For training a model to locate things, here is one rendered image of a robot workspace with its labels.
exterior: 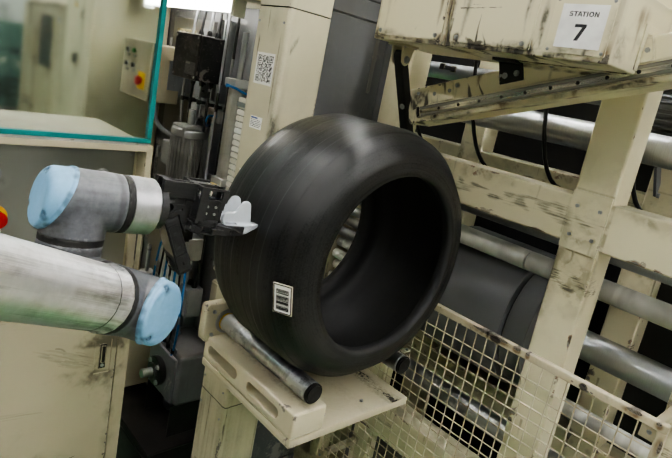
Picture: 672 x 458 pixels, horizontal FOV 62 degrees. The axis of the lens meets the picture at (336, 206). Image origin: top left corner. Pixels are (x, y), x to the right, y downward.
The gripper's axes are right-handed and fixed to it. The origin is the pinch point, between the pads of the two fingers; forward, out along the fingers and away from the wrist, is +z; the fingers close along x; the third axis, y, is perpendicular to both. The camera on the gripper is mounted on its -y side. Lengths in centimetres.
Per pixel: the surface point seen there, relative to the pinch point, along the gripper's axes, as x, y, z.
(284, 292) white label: -10.2, -8.4, 3.4
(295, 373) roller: -5.3, -28.6, 17.0
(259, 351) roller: 6.4, -29.7, 16.2
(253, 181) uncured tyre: 6.6, 7.7, 2.8
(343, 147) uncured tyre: -6.2, 19.0, 11.4
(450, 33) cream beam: 1, 49, 41
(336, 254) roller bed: 35, -16, 62
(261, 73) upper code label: 33.3, 29.5, 16.5
